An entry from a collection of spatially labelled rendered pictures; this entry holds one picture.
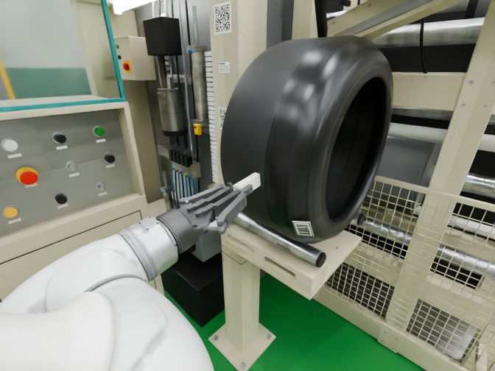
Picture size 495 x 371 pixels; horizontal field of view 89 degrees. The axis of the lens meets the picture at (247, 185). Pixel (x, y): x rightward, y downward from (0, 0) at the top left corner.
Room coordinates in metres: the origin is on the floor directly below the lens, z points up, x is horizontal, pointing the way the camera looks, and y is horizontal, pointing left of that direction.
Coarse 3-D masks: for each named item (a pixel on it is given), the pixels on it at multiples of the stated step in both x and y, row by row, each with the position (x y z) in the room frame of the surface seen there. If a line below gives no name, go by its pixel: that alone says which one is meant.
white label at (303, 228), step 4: (296, 224) 0.48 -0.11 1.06; (300, 224) 0.48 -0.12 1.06; (304, 224) 0.48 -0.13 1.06; (308, 224) 0.47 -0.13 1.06; (296, 228) 0.49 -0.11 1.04; (300, 228) 0.49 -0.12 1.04; (304, 228) 0.48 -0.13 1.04; (308, 228) 0.48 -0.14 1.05; (296, 232) 0.50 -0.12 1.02; (300, 232) 0.50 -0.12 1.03; (304, 232) 0.49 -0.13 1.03; (308, 232) 0.49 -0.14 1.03; (312, 232) 0.48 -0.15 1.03
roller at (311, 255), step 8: (240, 216) 0.74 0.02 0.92; (240, 224) 0.73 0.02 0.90; (248, 224) 0.70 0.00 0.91; (256, 224) 0.69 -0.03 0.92; (256, 232) 0.67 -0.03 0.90; (264, 232) 0.66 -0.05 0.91; (272, 232) 0.65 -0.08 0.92; (272, 240) 0.63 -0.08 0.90; (280, 240) 0.62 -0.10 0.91; (288, 240) 0.61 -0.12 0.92; (288, 248) 0.59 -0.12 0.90; (296, 248) 0.58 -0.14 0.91; (304, 248) 0.57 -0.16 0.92; (312, 248) 0.56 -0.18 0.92; (304, 256) 0.55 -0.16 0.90; (312, 256) 0.54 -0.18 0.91; (320, 256) 0.53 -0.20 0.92; (312, 264) 0.54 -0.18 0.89; (320, 264) 0.53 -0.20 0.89
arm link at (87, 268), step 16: (112, 240) 0.29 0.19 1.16; (64, 256) 0.27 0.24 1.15; (80, 256) 0.26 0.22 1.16; (96, 256) 0.26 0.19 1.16; (112, 256) 0.26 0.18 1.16; (128, 256) 0.27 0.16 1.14; (48, 272) 0.24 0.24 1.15; (64, 272) 0.23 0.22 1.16; (80, 272) 0.23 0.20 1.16; (96, 272) 0.23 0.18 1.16; (112, 272) 0.23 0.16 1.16; (128, 272) 0.24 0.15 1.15; (144, 272) 0.27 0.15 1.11; (16, 288) 0.23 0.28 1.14; (32, 288) 0.22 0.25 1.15; (48, 288) 0.21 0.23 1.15; (64, 288) 0.21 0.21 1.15; (80, 288) 0.21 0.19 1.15; (0, 304) 0.21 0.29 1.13; (16, 304) 0.20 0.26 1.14; (32, 304) 0.20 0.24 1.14; (48, 304) 0.20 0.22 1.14; (64, 304) 0.19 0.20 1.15
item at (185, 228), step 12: (156, 216) 0.36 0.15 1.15; (168, 216) 0.35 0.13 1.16; (180, 216) 0.35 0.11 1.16; (192, 216) 0.38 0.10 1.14; (204, 216) 0.38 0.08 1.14; (168, 228) 0.33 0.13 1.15; (180, 228) 0.34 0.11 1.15; (192, 228) 0.35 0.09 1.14; (180, 240) 0.33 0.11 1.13; (192, 240) 0.34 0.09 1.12; (180, 252) 0.33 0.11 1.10
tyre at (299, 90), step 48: (288, 48) 0.67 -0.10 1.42; (336, 48) 0.59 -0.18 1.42; (240, 96) 0.62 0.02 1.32; (288, 96) 0.53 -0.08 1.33; (336, 96) 0.52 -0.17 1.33; (384, 96) 0.75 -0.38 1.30; (240, 144) 0.56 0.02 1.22; (288, 144) 0.49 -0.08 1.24; (336, 144) 0.95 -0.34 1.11; (384, 144) 0.78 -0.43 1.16; (288, 192) 0.47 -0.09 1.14; (336, 192) 0.84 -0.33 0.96
